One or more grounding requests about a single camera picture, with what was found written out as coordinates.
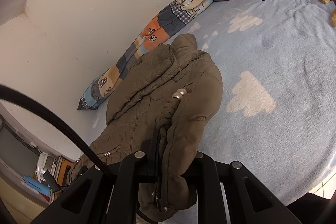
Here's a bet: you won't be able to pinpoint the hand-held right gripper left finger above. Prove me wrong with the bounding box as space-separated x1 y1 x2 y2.
30 130 161 224

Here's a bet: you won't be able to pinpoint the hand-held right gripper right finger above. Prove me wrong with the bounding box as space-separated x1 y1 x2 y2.
184 152 302 224

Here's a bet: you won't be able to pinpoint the brown padded jacket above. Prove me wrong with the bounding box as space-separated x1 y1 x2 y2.
66 33 223 223

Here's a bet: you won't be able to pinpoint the white plastic appliance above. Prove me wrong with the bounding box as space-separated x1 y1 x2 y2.
35 152 57 182

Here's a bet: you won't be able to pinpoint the person's dark trousers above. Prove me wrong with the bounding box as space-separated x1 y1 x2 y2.
286 194 336 224

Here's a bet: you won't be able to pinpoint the blue plastic item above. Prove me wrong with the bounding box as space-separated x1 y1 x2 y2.
22 175 50 194

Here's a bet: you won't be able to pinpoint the light blue cloud-print blanket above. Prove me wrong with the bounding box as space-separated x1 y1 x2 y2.
92 0 336 224

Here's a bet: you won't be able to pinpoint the long patchwork pillow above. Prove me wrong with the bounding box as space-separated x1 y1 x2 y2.
77 0 244 111

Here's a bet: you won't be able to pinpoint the wooden frame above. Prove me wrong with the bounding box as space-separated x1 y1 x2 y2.
52 154 76 188

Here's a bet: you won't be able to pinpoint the black braided cable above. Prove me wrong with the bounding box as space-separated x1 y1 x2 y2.
0 84 116 178

